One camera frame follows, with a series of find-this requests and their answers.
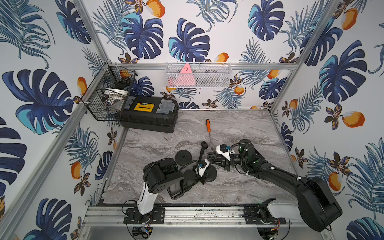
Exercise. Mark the pink triangle card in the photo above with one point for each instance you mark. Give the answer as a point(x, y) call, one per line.
point(186, 77)

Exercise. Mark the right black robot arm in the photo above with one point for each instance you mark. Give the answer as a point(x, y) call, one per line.
point(317, 205)

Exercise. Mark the black round base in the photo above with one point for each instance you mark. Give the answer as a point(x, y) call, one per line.
point(210, 174)
point(183, 157)

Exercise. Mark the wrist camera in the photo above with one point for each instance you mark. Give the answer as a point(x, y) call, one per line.
point(202, 166)
point(223, 151)

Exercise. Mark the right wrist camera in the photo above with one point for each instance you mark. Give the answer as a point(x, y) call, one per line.
point(223, 151)

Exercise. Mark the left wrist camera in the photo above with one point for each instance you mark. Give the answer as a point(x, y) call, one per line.
point(202, 166)

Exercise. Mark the aluminium front rail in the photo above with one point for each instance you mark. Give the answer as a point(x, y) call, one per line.
point(186, 217)

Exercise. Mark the black wire basket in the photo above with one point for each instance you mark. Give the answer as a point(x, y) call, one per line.
point(106, 97)

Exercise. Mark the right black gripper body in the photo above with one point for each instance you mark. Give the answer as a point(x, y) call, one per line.
point(236, 160)

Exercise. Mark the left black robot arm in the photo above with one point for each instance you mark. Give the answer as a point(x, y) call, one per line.
point(165, 174)

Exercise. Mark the orange handled screwdriver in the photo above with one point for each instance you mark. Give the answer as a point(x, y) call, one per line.
point(208, 125)

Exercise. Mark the black stand pole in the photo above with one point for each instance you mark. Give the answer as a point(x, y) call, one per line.
point(204, 146)
point(211, 157)

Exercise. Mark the black plastic toolbox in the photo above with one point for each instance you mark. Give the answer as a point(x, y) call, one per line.
point(150, 113)

